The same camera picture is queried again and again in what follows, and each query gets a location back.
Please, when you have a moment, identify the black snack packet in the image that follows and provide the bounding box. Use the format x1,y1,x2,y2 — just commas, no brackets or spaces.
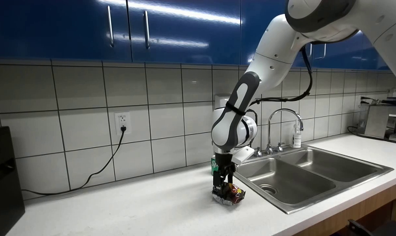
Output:
211,181,246,208

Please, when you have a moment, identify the chrome gooseneck faucet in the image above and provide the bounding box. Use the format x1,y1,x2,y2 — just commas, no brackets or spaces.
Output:
266,108,305,155

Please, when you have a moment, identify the stainless steel countertop appliance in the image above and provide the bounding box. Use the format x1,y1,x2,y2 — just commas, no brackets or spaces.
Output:
358,94,396,145

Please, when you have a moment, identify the black chair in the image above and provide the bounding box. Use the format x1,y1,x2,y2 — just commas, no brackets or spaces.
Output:
345,219,396,236

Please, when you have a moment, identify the wooden base cabinet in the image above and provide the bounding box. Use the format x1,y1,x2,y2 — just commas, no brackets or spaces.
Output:
288,183,396,236

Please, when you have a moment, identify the stainless steel double sink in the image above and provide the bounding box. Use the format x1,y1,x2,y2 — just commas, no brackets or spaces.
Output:
232,145,396,217

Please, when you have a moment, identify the black power cord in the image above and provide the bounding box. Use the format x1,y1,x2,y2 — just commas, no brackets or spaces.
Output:
20,126,128,198

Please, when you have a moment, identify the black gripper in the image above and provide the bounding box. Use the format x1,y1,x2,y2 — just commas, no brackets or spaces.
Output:
212,153,237,195

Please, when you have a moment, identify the white wall outlet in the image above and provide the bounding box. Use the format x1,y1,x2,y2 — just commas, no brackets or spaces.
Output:
114,112,132,136

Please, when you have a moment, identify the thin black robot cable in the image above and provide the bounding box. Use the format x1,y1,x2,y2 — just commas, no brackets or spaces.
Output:
249,45,316,107

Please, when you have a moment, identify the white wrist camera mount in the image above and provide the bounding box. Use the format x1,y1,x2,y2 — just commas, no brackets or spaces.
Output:
232,146,257,164

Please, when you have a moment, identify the black coffee maker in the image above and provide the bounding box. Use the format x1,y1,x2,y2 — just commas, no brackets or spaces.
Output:
0,126,27,236

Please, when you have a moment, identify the clear pump soap bottle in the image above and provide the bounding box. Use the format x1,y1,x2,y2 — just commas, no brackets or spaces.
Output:
291,121,304,151

